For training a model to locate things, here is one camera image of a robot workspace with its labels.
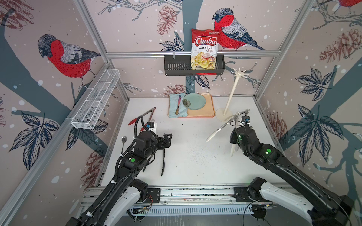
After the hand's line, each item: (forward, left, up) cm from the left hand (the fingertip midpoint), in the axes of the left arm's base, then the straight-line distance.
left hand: (167, 132), depth 77 cm
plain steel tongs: (+30, -58, -19) cm, 69 cm away
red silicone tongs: (+21, +28, -18) cm, 39 cm away
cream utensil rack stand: (+26, -39, -18) cm, 51 cm away
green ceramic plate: (+43, -21, -20) cm, 52 cm away
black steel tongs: (-12, +3, -18) cm, 22 cm away
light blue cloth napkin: (+41, 0, -19) cm, 46 cm away
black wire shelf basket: (+55, -7, +7) cm, 56 cm away
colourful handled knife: (+31, -3, -18) cm, 36 cm away
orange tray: (+30, -28, -19) cm, 45 cm away
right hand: (+2, -37, +2) cm, 37 cm away
